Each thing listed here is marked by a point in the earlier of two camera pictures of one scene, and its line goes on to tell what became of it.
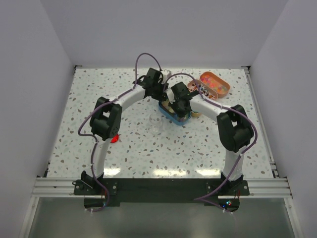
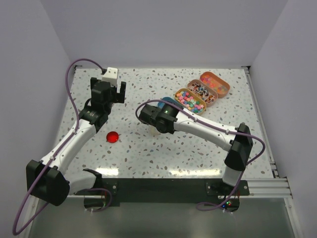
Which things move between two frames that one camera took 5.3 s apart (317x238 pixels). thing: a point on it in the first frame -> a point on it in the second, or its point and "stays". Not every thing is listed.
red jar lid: [115, 138] stays
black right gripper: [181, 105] -> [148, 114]
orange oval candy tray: [222, 88] stays
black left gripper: [161, 97] -> [119, 97]
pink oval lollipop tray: [207, 93] stays
